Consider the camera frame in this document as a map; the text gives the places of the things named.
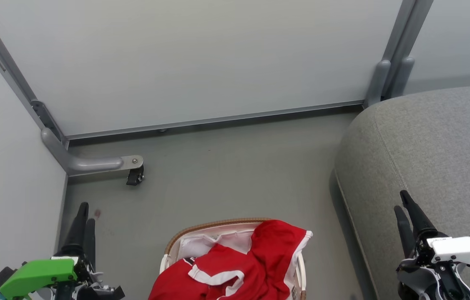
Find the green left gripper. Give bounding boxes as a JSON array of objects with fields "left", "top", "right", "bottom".
[{"left": 0, "top": 202, "right": 125, "bottom": 300}]

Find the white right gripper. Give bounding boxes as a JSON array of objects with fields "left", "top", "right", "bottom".
[{"left": 394, "top": 190, "right": 470, "bottom": 300}]

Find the grey fabric sofa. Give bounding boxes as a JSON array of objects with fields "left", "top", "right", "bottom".
[{"left": 334, "top": 83, "right": 470, "bottom": 300}]

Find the grey partition foot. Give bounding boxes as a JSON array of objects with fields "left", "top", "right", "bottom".
[{"left": 41, "top": 127, "right": 144, "bottom": 176}]

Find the black caster wheel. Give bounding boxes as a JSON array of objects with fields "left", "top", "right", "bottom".
[{"left": 126, "top": 165, "right": 145, "bottom": 186}]

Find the white basket liner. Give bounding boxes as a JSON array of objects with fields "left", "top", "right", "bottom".
[{"left": 160, "top": 222, "right": 306, "bottom": 300}]

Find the dark metal corner bracket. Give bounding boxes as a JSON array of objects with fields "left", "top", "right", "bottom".
[{"left": 31, "top": 100, "right": 68, "bottom": 146}]

